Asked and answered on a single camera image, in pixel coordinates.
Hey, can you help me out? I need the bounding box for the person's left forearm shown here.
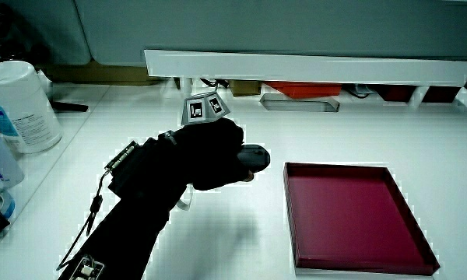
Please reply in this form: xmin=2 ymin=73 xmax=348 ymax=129
xmin=57 ymin=131 xmax=191 ymax=280

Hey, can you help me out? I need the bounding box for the black glove cable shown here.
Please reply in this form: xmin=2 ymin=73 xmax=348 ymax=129
xmin=55 ymin=169 xmax=113 ymax=272

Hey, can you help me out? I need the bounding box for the dark red box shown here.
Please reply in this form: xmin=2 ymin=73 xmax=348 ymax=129
xmin=372 ymin=84 xmax=418 ymax=103
xmin=421 ymin=86 xmax=462 ymax=104

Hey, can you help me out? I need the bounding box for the flat black object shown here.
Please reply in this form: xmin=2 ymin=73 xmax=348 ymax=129
xmin=49 ymin=100 xmax=90 ymax=114

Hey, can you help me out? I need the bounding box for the orange box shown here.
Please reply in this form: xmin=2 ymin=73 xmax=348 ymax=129
xmin=263 ymin=81 xmax=343 ymax=100

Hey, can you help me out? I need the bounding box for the black mouse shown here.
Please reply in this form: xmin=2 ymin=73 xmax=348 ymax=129
xmin=236 ymin=143 xmax=272 ymax=175

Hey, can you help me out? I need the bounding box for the white labelled bucket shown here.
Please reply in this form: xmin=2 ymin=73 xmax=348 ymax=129
xmin=0 ymin=60 xmax=64 ymax=155

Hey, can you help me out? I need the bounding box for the clear acrylic holder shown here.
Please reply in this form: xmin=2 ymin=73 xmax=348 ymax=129
xmin=259 ymin=93 xmax=341 ymax=114

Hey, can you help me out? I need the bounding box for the dark red tray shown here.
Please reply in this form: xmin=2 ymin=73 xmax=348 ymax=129
xmin=283 ymin=161 xmax=441 ymax=277

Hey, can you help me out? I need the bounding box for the white desk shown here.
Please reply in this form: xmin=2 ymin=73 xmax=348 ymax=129
xmin=0 ymin=76 xmax=467 ymax=280

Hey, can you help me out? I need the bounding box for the olive brown box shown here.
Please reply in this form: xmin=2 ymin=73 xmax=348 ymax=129
xmin=228 ymin=79 xmax=262 ymax=98

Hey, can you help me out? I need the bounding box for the white monitor riser shelf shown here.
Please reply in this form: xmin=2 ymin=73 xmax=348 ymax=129
xmin=143 ymin=48 xmax=467 ymax=110

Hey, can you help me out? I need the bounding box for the person's left hand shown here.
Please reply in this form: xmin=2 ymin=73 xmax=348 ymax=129
xmin=166 ymin=91 xmax=255 ymax=192

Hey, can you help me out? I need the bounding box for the brown cardboard box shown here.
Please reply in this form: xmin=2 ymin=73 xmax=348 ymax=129
xmin=38 ymin=60 xmax=163 ymax=87

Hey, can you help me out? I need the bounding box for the blue tape roll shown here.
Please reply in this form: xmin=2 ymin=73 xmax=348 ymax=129
xmin=0 ymin=187 xmax=16 ymax=219

